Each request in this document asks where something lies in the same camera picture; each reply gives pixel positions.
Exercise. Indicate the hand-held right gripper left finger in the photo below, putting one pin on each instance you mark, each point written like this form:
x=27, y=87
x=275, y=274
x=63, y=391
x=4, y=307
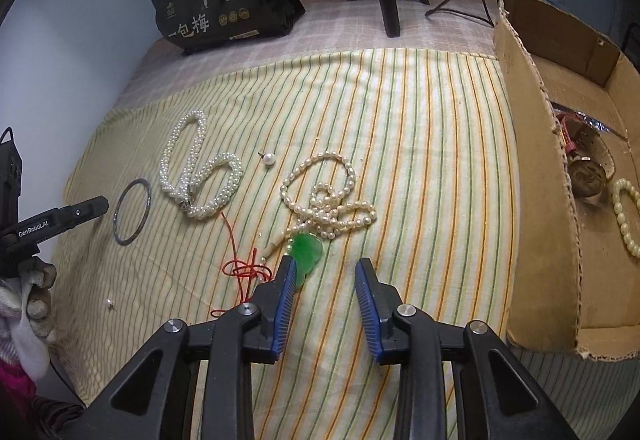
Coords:
x=280, y=315

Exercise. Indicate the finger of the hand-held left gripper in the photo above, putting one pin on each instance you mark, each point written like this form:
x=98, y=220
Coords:
x=65, y=215

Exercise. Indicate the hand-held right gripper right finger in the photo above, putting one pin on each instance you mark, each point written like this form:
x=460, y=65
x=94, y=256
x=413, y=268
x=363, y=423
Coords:
x=371, y=317

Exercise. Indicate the silver bangle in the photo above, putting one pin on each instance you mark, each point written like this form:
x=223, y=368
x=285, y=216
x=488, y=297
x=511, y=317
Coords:
x=149, y=202

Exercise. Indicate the large pearl earring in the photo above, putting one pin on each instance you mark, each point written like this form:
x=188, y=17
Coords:
x=269, y=159

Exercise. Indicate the cardboard box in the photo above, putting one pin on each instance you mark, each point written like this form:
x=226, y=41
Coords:
x=540, y=220

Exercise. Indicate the yellow striped cloth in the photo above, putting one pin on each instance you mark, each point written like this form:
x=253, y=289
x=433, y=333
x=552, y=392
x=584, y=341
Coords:
x=400, y=145

